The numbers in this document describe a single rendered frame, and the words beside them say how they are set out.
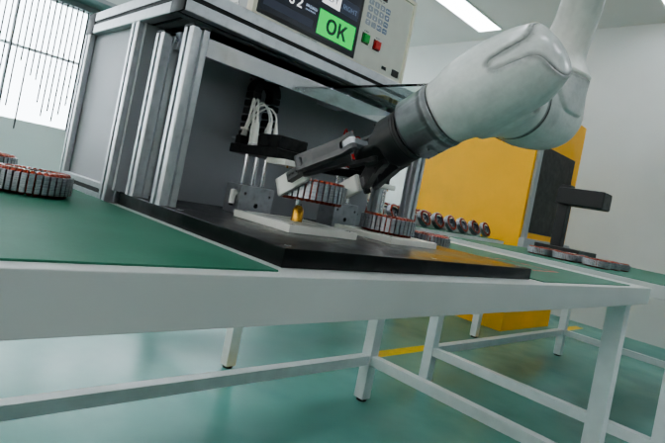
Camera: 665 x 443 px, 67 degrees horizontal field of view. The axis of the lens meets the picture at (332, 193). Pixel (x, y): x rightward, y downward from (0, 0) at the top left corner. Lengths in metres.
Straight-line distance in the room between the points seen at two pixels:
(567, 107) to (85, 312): 0.61
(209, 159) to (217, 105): 0.11
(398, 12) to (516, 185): 3.39
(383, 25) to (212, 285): 0.84
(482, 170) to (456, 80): 4.03
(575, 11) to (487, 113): 0.22
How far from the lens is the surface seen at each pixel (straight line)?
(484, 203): 4.59
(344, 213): 1.09
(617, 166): 6.20
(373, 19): 1.15
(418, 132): 0.65
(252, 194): 0.93
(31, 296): 0.40
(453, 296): 0.76
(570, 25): 0.78
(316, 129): 1.18
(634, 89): 6.37
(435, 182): 4.88
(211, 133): 1.02
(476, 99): 0.61
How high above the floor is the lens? 0.84
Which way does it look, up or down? level
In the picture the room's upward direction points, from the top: 11 degrees clockwise
